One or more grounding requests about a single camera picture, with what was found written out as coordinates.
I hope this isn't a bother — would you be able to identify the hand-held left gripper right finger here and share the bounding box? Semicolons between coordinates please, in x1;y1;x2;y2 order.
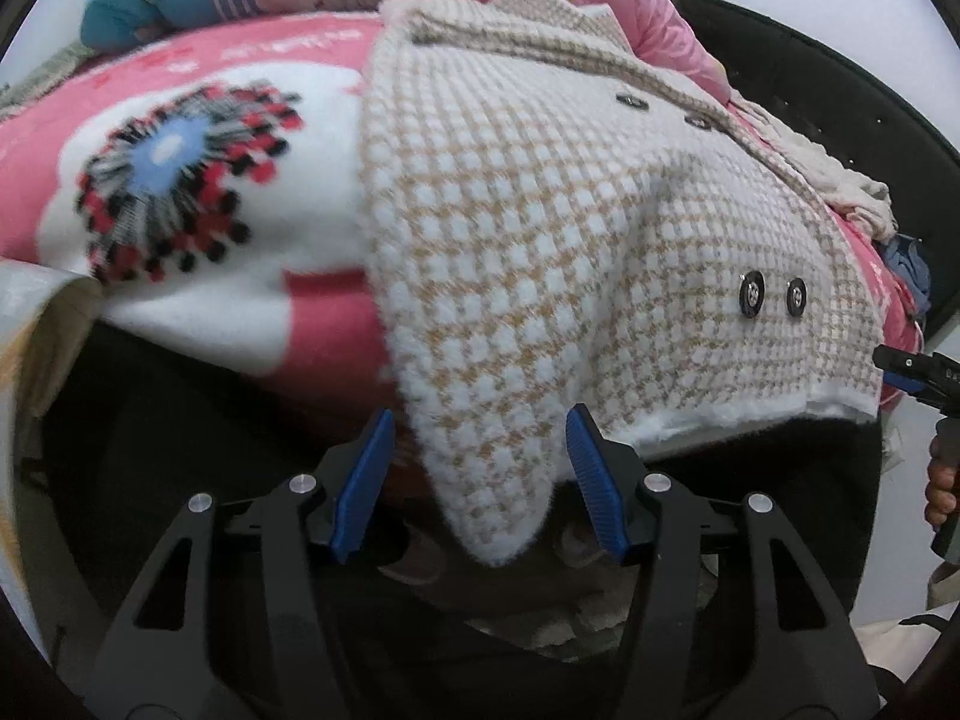
565;403;878;720

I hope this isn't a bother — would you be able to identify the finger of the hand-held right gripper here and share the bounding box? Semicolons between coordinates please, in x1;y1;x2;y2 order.
872;345;960;410

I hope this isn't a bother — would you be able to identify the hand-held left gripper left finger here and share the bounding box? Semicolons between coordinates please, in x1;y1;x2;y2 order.
82;409;396;720

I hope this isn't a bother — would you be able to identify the beige houndstooth coat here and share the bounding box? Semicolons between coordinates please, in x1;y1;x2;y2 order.
360;0;882;567

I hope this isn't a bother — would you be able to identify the person's right hand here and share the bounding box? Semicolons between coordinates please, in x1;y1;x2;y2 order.
925;454;959;533

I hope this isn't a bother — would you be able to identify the pink slipper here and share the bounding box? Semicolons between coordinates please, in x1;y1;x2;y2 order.
379;532;451;587
555;516;623;571

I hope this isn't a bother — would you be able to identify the blue cloth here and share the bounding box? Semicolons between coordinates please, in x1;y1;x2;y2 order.
881;232;935;316

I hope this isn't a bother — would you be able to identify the cream knitted cloth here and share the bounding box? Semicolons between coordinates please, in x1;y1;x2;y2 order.
731;90;897;241

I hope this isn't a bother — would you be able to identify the black padded headboard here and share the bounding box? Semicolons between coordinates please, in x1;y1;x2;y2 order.
667;0;960;361

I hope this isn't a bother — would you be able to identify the grey patterned bed sheet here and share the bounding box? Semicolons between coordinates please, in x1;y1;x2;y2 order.
0;262;102;616

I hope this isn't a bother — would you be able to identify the pink floral blanket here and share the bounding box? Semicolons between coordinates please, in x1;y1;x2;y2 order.
0;15;923;410

